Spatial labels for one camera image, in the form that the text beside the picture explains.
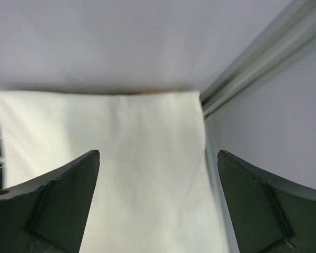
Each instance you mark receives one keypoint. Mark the aluminium frame rail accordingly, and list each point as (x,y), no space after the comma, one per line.
(286,39)

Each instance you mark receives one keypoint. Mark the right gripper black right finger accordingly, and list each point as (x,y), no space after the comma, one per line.
(269,213)

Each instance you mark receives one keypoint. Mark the folded beige t shirt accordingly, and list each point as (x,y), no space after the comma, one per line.
(156,92)

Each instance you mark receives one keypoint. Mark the white printed t shirt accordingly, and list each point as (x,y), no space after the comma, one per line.
(153,191)

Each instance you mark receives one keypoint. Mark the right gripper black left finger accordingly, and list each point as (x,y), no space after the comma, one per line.
(49,213)

